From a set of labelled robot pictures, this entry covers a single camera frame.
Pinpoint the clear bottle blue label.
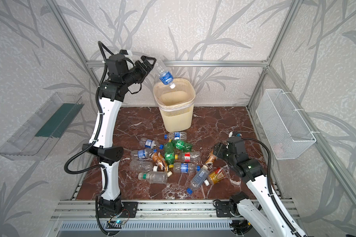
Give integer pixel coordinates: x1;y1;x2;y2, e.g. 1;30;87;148
153;59;176;89
139;137;164;149
173;162;200;173
131;148;157;161

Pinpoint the yellow red tea bottle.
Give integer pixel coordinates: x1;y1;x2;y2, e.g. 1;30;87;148
204;167;226;186

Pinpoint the clear bottle blue cap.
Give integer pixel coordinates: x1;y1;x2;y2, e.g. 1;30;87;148
187;165;210;195

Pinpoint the clear bottle green label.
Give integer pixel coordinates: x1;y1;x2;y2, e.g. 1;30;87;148
138;171;173;184

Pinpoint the large clear bottle white cap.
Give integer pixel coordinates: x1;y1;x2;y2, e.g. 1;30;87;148
130;160;158;173

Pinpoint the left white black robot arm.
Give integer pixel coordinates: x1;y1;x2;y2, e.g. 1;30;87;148
64;41;157;217

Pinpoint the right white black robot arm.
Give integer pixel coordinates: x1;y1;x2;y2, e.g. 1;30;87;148
213;136;306;237

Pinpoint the cream ribbed waste bin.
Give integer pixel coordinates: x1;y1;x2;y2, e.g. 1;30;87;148
153;78;196;132

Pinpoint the clear bottle red label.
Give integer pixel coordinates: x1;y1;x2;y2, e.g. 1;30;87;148
175;151;201;163

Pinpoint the green bottle yellow cap right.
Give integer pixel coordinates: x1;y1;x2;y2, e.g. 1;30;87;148
172;140;193;152

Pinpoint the green bottle yellow cap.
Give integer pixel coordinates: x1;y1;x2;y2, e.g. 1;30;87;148
172;140;193;152
164;141;175;168

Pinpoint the small bottle blue cap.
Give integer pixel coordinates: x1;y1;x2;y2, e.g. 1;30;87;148
164;132;187;141

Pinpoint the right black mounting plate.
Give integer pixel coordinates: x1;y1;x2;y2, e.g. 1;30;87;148
213;199;241;218

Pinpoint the black mounting plate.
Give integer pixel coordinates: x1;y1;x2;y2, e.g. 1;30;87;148
98;201;138;218
213;199;241;218

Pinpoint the green bottle yellow cap left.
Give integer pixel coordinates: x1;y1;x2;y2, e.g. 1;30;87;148
164;141;175;168

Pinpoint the brown Nescafe coffee bottle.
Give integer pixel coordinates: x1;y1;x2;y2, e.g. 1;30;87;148
151;152;169;172

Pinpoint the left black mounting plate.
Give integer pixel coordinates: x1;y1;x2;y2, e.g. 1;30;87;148
98;201;138;218

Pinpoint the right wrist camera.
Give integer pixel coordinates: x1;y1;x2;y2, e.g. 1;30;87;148
227;132;246;155

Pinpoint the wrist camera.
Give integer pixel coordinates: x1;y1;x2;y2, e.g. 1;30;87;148
227;132;246;155
105;49;134;78

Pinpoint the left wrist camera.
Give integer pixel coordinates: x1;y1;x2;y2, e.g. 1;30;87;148
105;49;134;78

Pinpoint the aluminium frame bar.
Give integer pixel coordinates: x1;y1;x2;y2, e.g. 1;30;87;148
85;60;269;68

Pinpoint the white wire mesh basket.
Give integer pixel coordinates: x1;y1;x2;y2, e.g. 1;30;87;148
256;89;316;160

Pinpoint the clear plastic wall tray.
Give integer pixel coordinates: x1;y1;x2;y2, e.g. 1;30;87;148
0;92;84;161

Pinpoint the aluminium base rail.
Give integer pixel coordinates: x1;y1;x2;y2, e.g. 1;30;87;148
50;199;300;230

